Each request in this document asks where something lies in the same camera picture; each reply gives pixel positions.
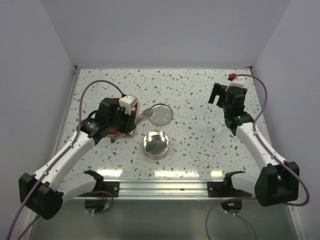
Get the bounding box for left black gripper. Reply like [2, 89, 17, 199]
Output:
[107, 105, 136, 134]

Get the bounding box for metal serving tongs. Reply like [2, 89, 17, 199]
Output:
[110, 107, 153, 143]

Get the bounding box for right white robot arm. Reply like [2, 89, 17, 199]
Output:
[208, 83, 300, 207]

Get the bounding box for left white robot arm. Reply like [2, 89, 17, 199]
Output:
[18, 95, 138, 220]

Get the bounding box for red rectangular tray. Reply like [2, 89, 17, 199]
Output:
[107, 95, 138, 142]

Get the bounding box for round silver tin lid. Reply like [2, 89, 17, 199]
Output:
[149, 103, 173, 126]

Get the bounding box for round silver tin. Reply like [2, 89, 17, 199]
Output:
[142, 130, 170, 161]

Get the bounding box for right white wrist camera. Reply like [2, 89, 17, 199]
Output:
[226, 73, 246, 89]

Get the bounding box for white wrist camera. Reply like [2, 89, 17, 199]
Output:
[118, 94, 138, 115]
[226, 73, 246, 89]

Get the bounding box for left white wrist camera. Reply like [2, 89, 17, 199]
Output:
[118, 94, 138, 115]

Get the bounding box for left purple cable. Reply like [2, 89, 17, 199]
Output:
[4, 79, 126, 240]

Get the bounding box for purple cable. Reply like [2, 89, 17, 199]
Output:
[4, 79, 126, 240]
[203, 73, 310, 240]

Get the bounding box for left black base bracket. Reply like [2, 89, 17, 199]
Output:
[83, 169, 120, 198]

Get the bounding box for black base bracket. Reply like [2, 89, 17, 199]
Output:
[83, 169, 120, 198]
[206, 170, 253, 198]

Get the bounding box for aluminium front rail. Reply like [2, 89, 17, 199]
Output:
[74, 181, 253, 200]

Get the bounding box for right black base bracket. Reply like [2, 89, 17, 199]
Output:
[206, 170, 253, 198]

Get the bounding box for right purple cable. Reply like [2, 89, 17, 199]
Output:
[203, 73, 310, 240]

